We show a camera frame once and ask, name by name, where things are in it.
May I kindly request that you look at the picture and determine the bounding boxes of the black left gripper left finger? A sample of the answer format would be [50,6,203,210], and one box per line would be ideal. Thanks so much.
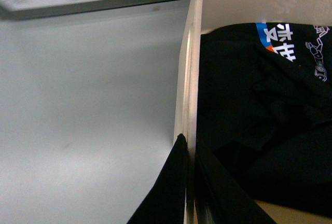
[128,134,188,224]

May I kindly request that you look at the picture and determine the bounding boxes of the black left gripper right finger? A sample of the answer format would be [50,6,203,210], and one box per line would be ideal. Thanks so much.
[195,141,275,223]

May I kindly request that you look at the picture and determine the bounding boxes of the beige laundry hamper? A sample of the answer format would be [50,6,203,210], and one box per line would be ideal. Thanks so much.
[174,0,331,223]

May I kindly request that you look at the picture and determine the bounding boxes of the black printed t-shirt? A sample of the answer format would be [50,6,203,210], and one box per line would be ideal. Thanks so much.
[197,22,331,217]

